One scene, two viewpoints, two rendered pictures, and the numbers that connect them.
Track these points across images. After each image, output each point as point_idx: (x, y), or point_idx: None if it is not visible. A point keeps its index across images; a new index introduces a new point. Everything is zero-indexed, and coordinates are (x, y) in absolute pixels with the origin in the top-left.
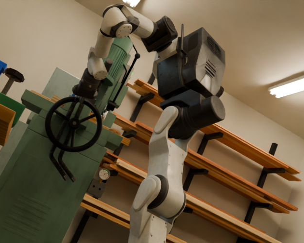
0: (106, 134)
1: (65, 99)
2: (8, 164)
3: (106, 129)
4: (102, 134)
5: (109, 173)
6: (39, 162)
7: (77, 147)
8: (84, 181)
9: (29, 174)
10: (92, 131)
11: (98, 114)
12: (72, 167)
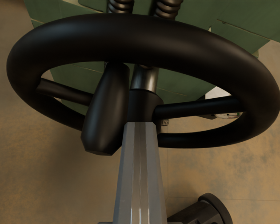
0: None
1: (35, 60)
2: (54, 76)
3: None
4: (260, 24)
5: (240, 115)
6: (101, 75)
7: (159, 145)
8: (187, 96)
9: (94, 87)
10: (228, 15)
11: (262, 118)
12: (163, 82)
